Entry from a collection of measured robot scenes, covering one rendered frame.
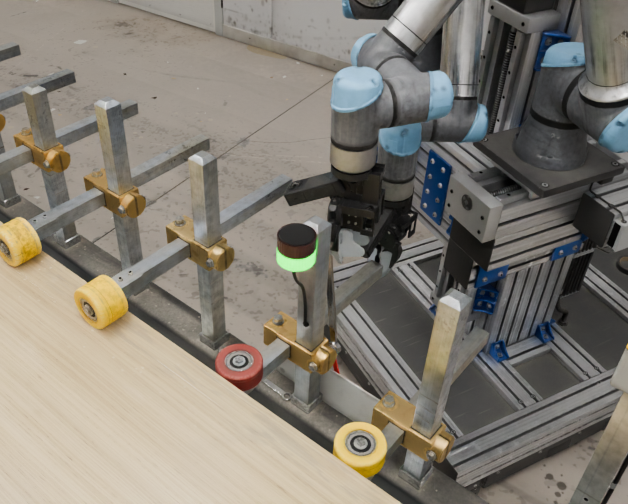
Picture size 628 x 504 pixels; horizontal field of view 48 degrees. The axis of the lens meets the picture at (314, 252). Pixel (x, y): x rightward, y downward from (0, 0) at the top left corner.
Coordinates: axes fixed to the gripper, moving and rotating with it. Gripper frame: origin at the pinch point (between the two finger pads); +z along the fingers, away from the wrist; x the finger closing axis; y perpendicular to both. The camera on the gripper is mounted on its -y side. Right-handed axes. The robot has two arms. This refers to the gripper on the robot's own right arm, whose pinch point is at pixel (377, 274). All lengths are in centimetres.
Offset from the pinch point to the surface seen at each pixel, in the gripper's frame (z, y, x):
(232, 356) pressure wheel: -8.5, -41.5, 1.7
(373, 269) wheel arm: -3.6, -2.9, -0.7
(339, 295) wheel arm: -3.8, -13.7, -0.1
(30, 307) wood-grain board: -8, -56, 37
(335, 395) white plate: 8.1, -25.7, -9.2
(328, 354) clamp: -4.8, -27.9, -8.4
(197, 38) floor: 85, 193, 262
